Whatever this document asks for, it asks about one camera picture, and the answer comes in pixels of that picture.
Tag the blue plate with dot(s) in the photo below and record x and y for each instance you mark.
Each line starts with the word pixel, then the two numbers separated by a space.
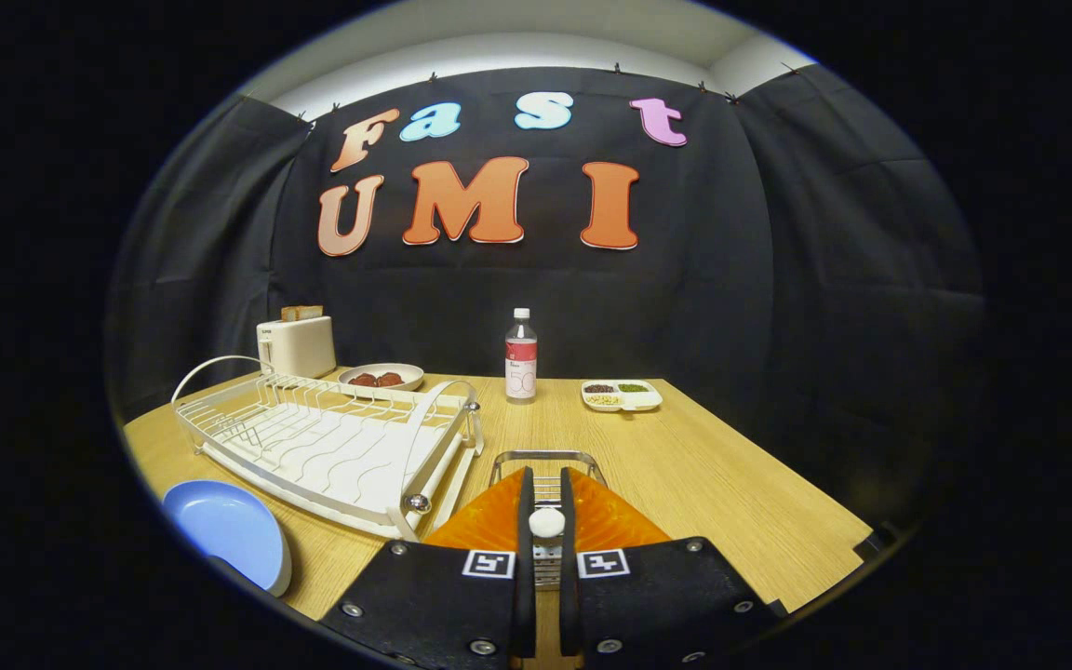
pixel 229 530

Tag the red meat piece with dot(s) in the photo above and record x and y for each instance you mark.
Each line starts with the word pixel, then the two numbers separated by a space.
pixel 363 380
pixel 390 379

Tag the white round plate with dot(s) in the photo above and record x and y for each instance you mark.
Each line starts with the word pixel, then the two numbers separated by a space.
pixel 382 390

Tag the clear bottle with red label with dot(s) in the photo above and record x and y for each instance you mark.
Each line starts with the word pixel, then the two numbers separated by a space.
pixel 521 363

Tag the blue striped spoon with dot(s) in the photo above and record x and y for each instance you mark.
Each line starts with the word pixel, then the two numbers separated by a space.
pixel 547 523

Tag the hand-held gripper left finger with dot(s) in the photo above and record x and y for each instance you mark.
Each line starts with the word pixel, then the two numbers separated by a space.
pixel 526 577

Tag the white divided dish with beans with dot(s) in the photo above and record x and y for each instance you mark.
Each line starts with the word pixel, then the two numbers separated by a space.
pixel 643 400

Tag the white toaster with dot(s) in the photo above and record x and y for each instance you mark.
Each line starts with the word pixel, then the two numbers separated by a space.
pixel 299 346

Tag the brown toast slice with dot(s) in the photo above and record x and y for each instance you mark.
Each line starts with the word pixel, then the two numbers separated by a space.
pixel 292 314
pixel 314 313

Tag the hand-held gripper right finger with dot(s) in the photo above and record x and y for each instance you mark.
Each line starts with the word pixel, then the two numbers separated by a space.
pixel 569 596

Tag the black backdrop cloth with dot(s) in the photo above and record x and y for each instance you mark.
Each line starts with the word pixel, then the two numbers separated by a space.
pixel 499 288

